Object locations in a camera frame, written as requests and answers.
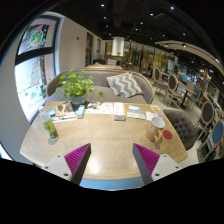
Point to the group of ceiling lights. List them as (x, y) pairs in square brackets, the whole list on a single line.
[(151, 14)]

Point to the green potted plant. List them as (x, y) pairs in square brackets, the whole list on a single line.
[(76, 87)]

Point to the grey tufted armchair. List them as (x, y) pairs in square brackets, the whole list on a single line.
[(181, 128)]

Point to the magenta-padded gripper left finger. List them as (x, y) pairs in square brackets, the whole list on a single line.
[(77, 159)]

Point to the green-labelled clear drink bottle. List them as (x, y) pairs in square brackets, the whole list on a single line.
[(50, 128)]

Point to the grey white chevron pillow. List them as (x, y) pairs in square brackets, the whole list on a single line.
[(125, 85)]

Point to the colourful printed pamphlet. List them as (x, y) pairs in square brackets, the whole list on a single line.
[(100, 108)]

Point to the grey sofa with wooden frame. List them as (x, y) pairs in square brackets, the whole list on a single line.
[(100, 78)]

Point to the white and orange box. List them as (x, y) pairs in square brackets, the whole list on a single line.
[(119, 111)]

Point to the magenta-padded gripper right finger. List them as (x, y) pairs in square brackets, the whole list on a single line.
[(146, 159)]

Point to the group of dining chairs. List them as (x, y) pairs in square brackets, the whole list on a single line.
[(206, 115)]

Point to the yellow mug with white inside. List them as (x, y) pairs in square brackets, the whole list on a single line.
[(153, 132)]

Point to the blue and white flat box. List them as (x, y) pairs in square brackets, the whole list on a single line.
[(63, 116)]

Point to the small light blue box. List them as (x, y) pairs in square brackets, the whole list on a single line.
[(80, 111)]

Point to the flat round red coaster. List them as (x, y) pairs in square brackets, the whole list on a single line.
[(167, 135)]

